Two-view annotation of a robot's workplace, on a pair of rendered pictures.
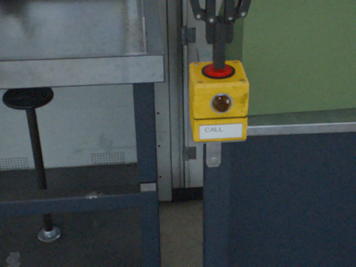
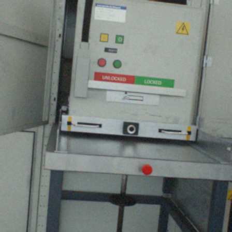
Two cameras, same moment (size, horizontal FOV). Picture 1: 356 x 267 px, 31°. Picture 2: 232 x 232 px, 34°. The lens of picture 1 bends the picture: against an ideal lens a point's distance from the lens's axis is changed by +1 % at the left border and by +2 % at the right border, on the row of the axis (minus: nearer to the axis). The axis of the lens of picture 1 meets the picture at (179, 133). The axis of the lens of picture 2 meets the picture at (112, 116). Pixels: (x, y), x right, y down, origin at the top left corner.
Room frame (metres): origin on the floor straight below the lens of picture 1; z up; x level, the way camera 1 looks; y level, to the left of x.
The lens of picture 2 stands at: (-0.13, 0.52, 1.08)
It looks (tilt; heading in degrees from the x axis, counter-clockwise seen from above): 6 degrees down; 356
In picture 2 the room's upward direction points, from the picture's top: 5 degrees clockwise
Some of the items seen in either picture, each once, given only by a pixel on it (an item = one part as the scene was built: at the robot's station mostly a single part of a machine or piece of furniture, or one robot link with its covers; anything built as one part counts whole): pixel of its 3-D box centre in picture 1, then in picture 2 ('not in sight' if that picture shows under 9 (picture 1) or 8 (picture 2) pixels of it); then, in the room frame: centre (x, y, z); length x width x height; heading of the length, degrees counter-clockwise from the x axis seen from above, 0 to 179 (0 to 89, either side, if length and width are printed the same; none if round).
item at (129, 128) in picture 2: not in sight; (130, 128); (1.33, 0.35, 0.90); 0.06 x 0.03 x 0.05; 94
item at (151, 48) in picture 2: not in sight; (136, 63); (1.35, 0.36, 1.15); 0.48 x 0.01 x 0.48; 94
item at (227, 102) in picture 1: (222, 104); not in sight; (0.80, -0.06, 0.87); 0.03 x 0.01 x 0.03; 94
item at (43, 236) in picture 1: (49, 231); not in sight; (1.35, 0.36, 0.18); 0.06 x 0.06 x 0.02
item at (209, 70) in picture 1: (218, 73); not in sight; (0.85, -0.06, 0.90); 0.04 x 0.04 x 0.02
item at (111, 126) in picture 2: not in sight; (129, 127); (1.37, 0.36, 0.90); 0.54 x 0.05 x 0.06; 94
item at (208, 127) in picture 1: (217, 101); not in sight; (0.85, -0.06, 0.85); 0.08 x 0.08 x 0.10; 4
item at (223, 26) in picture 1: (221, 42); not in sight; (0.85, -0.06, 0.95); 0.03 x 0.01 x 0.07; 4
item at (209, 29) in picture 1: (203, 25); not in sight; (0.85, -0.04, 0.97); 0.03 x 0.01 x 0.05; 94
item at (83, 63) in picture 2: not in sight; (82, 73); (1.27, 0.56, 1.09); 0.08 x 0.05 x 0.17; 4
